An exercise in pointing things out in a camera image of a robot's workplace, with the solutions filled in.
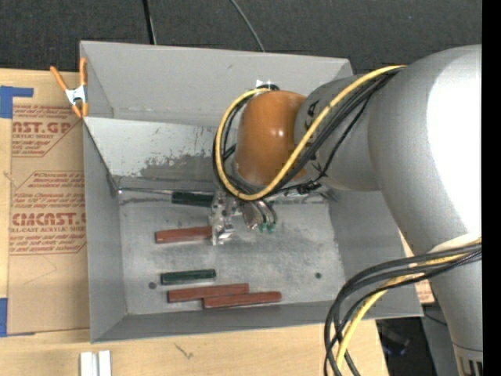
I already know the brown cardboard board, red print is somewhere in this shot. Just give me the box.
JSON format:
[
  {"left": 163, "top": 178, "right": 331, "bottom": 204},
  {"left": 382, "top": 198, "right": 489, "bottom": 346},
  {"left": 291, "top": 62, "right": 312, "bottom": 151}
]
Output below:
[{"left": 0, "top": 67, "right": 92, "bottom": 337}]

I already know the grey metal bin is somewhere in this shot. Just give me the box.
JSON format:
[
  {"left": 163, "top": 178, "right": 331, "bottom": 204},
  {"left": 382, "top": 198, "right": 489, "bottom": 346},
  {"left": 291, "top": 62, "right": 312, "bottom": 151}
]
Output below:
[{"left": 79, "top": 40, "right": 426, "bottom": 344}]

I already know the dark green flat block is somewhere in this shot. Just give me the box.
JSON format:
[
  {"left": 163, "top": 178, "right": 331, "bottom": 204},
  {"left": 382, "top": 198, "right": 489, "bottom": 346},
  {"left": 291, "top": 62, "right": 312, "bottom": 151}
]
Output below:
[
  {"left": 160, "top": 268, "right": 218, "bottom": 286},
  {"left": 171, "top": 191, "right": 216, "bottom": 208}
]

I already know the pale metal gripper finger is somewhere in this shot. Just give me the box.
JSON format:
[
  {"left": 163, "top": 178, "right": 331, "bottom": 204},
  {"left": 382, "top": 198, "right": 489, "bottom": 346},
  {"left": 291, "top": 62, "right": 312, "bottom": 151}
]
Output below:
[
  {"left": 210, "top": 220, "right": 236, "bottom": 247},
  {"left": 212, "top": 191, "right": 236, "bottom": 222}
]

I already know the red-brown flat block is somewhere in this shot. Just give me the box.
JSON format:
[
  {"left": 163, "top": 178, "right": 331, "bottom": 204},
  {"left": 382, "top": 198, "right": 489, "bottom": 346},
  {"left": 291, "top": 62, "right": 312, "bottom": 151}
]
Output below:
[
  {"left": 201, "top": 291, "right": 283, "bottom": 310},
  {"left": 166, "top": 282, "right": 251, "bottom": 304},
  {"left": 154, "top": 226, "right": 214, "bottom": 244}
]

